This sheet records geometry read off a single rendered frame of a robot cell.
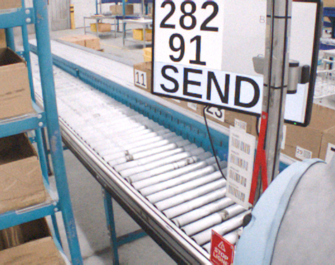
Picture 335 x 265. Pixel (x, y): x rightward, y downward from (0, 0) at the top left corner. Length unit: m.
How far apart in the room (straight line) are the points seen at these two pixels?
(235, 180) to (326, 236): 0.68
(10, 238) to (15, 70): 0.51
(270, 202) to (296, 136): 1.27
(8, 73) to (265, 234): 0.57
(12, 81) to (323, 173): 0.58
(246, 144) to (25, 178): 0.50
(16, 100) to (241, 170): 0.53
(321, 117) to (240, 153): 0.97
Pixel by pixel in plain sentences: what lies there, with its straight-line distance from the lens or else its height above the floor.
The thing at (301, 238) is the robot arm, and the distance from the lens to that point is 0.24.
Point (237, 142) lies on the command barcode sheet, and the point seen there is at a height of 1.21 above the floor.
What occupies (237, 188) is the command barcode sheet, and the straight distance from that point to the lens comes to 0.90.
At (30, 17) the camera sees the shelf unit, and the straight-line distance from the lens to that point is 0.67.
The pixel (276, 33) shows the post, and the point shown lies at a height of 1.48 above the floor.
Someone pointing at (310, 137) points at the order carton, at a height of 1.01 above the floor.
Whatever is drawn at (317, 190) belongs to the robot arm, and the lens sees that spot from 0.26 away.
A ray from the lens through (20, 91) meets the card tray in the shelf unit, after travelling 0.72.
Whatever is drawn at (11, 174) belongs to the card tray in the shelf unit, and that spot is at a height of 1.21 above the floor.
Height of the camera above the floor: 1.56
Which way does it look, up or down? 22 degrees down
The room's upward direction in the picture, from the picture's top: 1 degrees counter-clockwise
